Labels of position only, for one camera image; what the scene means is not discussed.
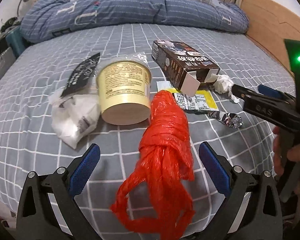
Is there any white tissue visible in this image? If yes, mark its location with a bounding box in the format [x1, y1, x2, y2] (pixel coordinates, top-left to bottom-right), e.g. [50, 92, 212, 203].
[213, 75, 239, 103]

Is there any yellow snack wrapper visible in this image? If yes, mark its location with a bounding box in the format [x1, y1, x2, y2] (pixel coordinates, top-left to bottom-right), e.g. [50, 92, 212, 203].
[157, 81, 219, 114]

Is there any white translucent plastic bag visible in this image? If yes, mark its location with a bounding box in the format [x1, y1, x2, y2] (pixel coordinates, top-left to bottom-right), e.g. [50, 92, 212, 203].
[49, 79, 101, 149]

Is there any red plastic bag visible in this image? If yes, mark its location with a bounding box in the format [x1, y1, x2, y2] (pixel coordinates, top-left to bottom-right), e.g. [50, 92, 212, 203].
[110, 90, 195, 239]

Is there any brown carton box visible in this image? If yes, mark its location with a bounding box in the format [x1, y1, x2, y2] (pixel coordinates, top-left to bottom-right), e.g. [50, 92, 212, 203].
[152, 40, 220, 96]

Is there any yellow noodle cup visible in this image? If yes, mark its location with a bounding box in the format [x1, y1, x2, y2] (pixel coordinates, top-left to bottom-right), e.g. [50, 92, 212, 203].
[96, 61, 152, 126]

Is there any black wet wipe packet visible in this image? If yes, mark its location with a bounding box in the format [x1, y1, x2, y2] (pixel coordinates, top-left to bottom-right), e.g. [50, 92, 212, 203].
[61, 53, 101, 98]

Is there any clear bubble wrap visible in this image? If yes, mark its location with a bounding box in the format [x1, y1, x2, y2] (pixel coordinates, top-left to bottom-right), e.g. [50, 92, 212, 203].
[113, 52, 149, 69]

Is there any right hand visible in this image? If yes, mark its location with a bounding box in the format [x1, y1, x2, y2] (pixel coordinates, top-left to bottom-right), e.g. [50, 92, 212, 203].
[273, 126, 300, 223]

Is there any silver foil wrapper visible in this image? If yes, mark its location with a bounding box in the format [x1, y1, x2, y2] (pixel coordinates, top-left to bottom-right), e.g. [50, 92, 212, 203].
[207, 111, 243, 129]

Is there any grey checked bed sheet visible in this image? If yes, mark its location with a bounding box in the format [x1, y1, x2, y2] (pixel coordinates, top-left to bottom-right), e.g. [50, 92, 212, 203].
[0, 24, 295, 239]

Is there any wooden headboard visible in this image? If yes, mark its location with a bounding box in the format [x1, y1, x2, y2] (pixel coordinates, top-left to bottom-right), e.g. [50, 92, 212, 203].
[241, 0, 300, 74]

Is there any grey suitcase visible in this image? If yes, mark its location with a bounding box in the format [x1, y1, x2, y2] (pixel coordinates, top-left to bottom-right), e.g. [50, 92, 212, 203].
[0, 47, 16, 80]

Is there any teal suitcase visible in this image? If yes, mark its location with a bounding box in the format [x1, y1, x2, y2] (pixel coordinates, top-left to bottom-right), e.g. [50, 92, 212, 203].
[5, 26, 31, 59]

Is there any blue striped duvet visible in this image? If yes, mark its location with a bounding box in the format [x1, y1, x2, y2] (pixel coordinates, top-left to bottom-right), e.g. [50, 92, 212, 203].
[20, 0, 249, 43]

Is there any clutter on suitcases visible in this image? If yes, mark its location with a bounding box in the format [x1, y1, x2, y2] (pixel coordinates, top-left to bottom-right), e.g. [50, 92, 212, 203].
[0, 17, 20, 40]

